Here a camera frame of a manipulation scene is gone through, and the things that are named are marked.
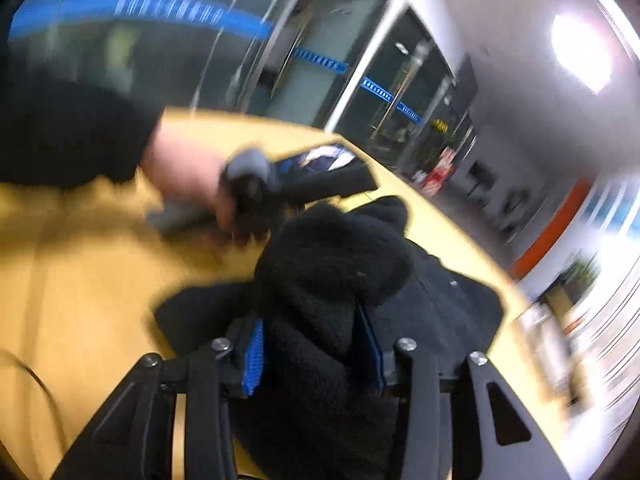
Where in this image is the black fleece garment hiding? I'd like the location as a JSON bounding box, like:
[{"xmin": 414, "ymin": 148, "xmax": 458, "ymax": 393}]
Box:
[{"xmin": 154, "ymin": 196, "xmax": 503, "ymax": 479}]

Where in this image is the black left sleeve forearm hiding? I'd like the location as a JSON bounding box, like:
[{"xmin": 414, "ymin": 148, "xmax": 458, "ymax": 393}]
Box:
[{"xmin": 1, "ymin": 63, "xmax": 163, "ymax": 190}]

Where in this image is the person's left hand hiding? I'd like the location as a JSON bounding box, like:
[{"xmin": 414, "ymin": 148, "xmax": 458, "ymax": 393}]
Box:
[{"xmin": 140, "ymin": 120, "xmax": 235, "ymax": 245}]

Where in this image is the potted green plant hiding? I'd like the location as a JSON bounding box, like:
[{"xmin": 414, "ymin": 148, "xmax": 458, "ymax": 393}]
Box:
[{"xmin": 539, "ymin": 252, "xmax": 600, "ymax": 322}]

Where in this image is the red white sign stand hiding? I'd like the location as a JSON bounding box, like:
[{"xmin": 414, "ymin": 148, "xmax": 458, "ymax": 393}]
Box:
[{"xmin": 422, "ymin": 148, "xmax": 456, "ymax": 197}]

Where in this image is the black tv on stand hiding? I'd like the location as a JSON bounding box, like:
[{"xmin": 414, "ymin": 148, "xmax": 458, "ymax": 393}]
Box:
[{"xmin": 466, "ymin": 160, "xmax": 497, "ymax": 208}]

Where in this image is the thin black cable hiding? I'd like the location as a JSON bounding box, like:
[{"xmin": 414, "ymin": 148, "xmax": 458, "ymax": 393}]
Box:
[{"xmin": 0, "ymin": 349, "xmax": 72, "ymax": 461}]

